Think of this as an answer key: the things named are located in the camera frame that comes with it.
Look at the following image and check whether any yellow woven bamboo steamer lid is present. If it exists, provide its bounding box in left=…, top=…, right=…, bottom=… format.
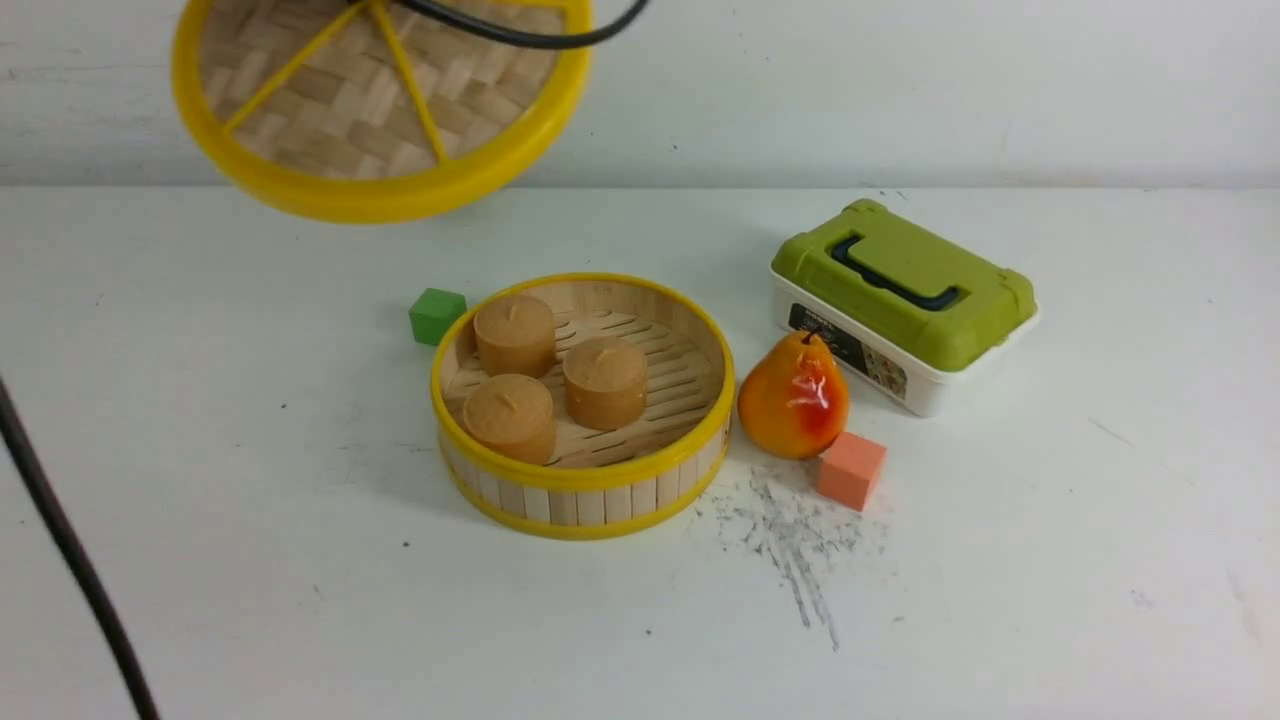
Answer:
left=172, top=1, right=590, bottom=224

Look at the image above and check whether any brown bun back left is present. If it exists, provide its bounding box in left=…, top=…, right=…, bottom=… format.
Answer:
left=474, top=293, right=556, bottom=378

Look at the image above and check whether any salmon pink cube block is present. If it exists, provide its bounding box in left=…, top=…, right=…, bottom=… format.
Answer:
left=815, top=432, right=888, bottom=512

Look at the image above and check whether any brown bun right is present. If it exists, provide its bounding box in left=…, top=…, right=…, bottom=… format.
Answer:
left=562, top=337, right=648, bottom=430

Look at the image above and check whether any brown bun front left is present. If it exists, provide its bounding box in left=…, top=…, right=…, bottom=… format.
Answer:
left=462, top=374, right=557, bottom=466

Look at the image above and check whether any black cable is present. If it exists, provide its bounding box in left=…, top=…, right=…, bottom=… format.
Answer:
left=0, top=375, right=163, bottom=720
left=346, top=0, right=653, bottom=51

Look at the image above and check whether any brown bun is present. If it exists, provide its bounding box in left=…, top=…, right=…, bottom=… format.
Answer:
left=562, top=337, right=648, bottom=430
left=474, top=293, right=556, bottom=378
left=462, top=374, right=557, bottom=466

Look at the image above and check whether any bamboo steamer basket yellow rim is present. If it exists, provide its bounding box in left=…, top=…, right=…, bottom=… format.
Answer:
left=430, top=272, right=736, bottom=541

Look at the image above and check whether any orange yellow toy pear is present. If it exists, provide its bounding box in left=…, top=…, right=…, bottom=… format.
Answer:
left=737, top=331, right=851, bottom=460

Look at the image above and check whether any green cube block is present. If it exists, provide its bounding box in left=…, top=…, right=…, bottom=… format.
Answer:
left=408, top=288, right=468, bottom=346

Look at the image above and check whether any black cable left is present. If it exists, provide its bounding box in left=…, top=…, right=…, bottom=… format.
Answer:
left=0, top=375, right=163, bottom=720

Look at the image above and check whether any black cable top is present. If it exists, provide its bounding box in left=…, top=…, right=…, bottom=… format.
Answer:
left=346, top=0, right=653, bottom=51

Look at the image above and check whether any white box with green lid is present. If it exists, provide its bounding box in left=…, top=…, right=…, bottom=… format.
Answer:
left=771, top=199, right=1041, bottom=416

